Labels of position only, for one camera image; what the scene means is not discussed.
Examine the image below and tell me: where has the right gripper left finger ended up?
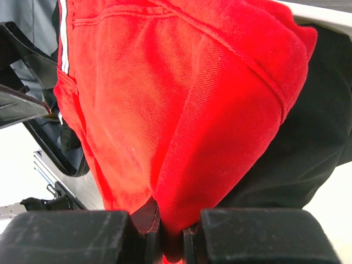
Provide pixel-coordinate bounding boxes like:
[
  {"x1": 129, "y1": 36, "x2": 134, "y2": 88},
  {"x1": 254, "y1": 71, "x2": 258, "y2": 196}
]
[{"x1": 1, "y1": 199, "x2": 162, "y2": 263}]

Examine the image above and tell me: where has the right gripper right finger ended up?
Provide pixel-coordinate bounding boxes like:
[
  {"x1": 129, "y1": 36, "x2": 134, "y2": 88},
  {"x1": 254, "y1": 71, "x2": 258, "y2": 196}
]
[{"x1": 183, "y1": 208, "x2": 341, "y2": 264}]

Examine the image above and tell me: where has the black garment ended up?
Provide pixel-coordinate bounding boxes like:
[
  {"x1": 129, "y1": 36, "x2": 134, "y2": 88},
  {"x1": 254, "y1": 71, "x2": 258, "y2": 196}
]
[{"x1": 219, "y1": 26, "x2": 351, "y2": 208}]

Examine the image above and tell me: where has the red garment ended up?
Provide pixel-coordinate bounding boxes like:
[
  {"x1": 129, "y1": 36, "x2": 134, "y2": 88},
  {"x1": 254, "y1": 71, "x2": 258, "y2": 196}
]
[{"x1": 54, "y1": 1, "x2": 317, "y2": 263}]

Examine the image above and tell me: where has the yellow Pikachu suitcase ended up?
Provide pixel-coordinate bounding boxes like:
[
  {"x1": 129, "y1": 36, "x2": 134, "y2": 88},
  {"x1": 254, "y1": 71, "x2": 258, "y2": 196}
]
[{"x1": 0, "y1": 0, "x2": 91, "y2": 178}]

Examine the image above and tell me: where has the white plastic basin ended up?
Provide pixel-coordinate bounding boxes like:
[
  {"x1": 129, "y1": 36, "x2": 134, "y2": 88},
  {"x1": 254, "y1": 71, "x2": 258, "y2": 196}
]
[{"x1": 276, "y1": 1, "x2": 351, "y2": 36}]

